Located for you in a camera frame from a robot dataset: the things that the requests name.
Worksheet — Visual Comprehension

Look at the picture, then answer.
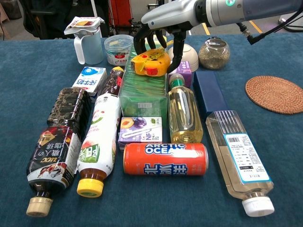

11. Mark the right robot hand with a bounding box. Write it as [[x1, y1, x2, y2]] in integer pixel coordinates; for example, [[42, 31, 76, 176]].
[[133, 0, 206, 74]]

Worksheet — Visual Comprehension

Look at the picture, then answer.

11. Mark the yellow tape measure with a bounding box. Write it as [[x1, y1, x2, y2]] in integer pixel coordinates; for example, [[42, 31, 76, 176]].
[[130, 48, 171, 77]]

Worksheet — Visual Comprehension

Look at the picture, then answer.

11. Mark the beige upturned bowl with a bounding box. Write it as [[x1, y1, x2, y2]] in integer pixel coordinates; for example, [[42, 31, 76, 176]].
[[167, 43, 199, 73]]

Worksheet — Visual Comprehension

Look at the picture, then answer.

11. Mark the glass jar black lid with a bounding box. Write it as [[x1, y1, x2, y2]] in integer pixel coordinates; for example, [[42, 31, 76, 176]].
[[198, 37, 231, 70]]

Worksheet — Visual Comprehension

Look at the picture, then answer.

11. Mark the purple white small box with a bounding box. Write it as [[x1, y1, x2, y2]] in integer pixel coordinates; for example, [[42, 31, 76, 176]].
[[168, 61, 193, 88]]

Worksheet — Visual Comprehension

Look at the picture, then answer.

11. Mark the clear tub of clips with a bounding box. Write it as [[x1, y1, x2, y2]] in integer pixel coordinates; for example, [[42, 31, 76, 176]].
[[104, 34, 134, 66]]

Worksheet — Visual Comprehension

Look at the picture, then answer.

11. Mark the green patterned flat box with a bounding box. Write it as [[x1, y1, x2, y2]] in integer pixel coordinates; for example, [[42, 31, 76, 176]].
[[119, 44, 169, 121]]

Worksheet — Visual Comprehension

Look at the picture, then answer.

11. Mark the light blue pitcher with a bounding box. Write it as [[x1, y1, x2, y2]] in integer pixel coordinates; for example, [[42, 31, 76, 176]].
[[73, 28, 104, 65]]

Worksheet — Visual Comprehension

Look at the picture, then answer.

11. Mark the navy blue long box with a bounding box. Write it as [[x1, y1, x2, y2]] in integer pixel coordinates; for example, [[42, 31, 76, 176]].
[[193, 71, 229, 119]]

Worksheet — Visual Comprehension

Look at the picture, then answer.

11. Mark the white snack packet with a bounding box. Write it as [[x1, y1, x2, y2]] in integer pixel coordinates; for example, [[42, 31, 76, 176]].
[[63, 16, 106, 35]]

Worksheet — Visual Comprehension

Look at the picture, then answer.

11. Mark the pale yellow drink bottle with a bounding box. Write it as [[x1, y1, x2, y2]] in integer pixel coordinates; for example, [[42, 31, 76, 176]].
[[167, 73, 204, 144]]

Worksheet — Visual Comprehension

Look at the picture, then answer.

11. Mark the white blue milk carton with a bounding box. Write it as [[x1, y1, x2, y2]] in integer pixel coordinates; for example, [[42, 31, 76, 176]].
[[71, 66, 107, 96]]

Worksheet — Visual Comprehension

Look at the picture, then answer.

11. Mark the purple juice carton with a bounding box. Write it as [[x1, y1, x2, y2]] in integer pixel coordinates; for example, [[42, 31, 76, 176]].
[[117, 116, 163, 149]]

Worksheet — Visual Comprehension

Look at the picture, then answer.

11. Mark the round woven coaster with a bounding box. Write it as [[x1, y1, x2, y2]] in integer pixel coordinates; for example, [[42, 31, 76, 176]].
[[245, 75, 303, 115]]

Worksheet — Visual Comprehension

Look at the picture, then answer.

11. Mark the black office chair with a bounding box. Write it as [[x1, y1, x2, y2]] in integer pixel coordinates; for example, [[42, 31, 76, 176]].
[[18, 0, 71, 40]]

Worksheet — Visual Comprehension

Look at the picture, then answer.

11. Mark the white label juice bottle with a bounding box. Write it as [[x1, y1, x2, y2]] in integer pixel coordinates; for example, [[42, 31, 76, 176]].
[[76, 93, 122, 198]]

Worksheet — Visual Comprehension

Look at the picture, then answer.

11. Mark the blue felt table mat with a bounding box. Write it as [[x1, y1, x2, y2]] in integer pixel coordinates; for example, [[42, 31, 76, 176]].
[[0, 33, 303, 227]]

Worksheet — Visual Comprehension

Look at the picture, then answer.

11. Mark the orange Arctic Ocean can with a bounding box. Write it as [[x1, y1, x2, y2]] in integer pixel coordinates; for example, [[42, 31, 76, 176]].
[[123, 142, 209, 176]]

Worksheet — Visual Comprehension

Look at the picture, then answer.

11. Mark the clear square bottle white cap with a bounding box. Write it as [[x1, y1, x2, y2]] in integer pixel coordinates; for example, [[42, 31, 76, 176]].
[[205, 110, 275, 218]]

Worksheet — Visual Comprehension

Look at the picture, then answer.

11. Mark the black coffee bottle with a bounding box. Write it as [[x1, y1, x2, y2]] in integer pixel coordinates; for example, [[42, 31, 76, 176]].
[[26, 87, 92, 218]]

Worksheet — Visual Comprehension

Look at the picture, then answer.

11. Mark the red equipment frame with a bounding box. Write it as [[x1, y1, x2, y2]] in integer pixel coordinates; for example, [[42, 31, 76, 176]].
[[109, 0, 132, 26]]

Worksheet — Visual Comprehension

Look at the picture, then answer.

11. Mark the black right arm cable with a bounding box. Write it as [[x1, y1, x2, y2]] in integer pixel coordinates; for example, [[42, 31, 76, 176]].
[[235, 4, 303, 45]]

